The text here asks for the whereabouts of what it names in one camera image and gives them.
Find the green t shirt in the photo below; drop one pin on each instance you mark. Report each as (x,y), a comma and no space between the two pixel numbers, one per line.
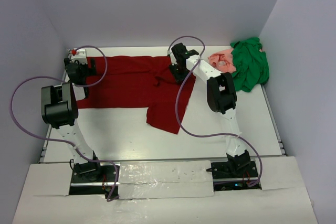
(247,84)

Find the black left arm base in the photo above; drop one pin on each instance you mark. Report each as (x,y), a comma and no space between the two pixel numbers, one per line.
(93,179)

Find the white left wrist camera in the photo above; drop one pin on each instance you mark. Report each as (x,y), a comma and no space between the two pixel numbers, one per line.
(78,56)

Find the pink t shirt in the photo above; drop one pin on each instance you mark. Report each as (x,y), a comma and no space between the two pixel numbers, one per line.
(223,62)

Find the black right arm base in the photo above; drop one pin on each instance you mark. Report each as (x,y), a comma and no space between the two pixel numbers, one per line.
(224,180)

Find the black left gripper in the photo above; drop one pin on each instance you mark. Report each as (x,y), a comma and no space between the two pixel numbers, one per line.
(91,71)

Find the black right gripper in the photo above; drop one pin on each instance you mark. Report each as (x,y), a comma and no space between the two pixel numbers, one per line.
(178,77)

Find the white taped cover plate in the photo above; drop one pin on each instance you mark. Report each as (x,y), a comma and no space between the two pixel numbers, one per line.
(154,180)

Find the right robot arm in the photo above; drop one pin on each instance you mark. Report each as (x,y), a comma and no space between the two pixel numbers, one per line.
(221,98)

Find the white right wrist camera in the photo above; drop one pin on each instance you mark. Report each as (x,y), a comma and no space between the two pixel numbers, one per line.
(171,56)

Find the aluminium table frame rail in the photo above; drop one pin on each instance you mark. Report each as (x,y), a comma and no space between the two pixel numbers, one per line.
(280,142)

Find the red t shirt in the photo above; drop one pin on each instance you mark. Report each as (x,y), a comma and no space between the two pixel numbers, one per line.
(139,82)

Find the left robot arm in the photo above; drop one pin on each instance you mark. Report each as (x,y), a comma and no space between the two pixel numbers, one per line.
(59,109)

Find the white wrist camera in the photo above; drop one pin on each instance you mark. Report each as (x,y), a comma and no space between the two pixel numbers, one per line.
(78,56)
(171,56)

